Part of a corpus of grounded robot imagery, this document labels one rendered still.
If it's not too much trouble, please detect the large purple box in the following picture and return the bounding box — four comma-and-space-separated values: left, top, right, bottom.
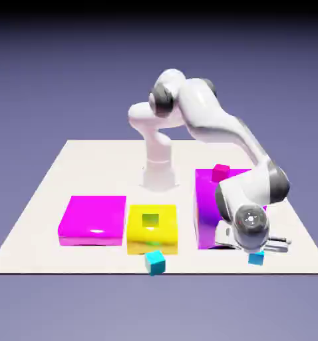
194, 168, 268, 250

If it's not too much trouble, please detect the large yellow box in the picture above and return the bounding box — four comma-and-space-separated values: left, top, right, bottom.
126, 204, 179, 256

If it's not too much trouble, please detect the small pink cube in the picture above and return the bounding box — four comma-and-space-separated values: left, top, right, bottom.
211, 163, 231, 184

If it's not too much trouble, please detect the small cyan cube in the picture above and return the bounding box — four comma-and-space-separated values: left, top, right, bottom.
247, 250, 265, 266
144, 249, 166, 277

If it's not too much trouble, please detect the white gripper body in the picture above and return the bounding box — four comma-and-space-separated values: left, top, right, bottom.
214, 234, 293, 253

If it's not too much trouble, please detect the large magenta box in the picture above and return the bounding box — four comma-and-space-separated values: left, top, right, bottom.
57, 195, 127, 247

